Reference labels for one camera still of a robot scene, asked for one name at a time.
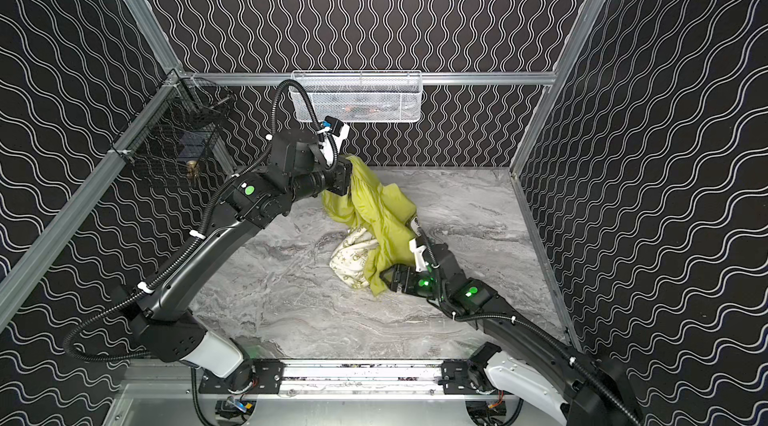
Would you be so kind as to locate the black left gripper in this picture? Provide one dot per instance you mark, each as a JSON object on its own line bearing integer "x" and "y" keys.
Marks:
{"x": 342, "y": 175}

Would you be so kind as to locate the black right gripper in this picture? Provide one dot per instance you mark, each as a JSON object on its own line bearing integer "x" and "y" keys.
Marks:
{"x": 395, "y": 275}

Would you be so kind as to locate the lime green printed jacket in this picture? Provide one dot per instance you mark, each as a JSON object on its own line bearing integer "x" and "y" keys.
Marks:
{"x": 377, "y": 217}

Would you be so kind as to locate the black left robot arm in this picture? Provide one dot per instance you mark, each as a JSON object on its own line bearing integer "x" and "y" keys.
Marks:
{"x": 158, "y": 309}

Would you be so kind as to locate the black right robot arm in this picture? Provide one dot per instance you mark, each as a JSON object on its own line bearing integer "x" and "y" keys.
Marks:
{"x": 521, "y": 358}

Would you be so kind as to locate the small brass bell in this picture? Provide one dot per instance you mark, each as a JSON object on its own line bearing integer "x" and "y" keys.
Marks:
{"x": 193, "y": 170}

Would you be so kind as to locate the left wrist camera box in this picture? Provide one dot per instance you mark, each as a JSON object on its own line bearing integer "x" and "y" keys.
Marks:
{"x": 334, "y": 133}

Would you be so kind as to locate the white wire mesh basket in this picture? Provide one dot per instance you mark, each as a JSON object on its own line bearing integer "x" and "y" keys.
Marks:
{"x": 364, "y": 96}

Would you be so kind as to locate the black wire basket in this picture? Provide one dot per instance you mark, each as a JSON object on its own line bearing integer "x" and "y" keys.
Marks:
{"x": 187, "y": 126}

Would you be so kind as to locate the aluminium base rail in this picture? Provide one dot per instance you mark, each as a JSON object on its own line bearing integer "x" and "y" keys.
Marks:
{"x": 363, "y": 379}

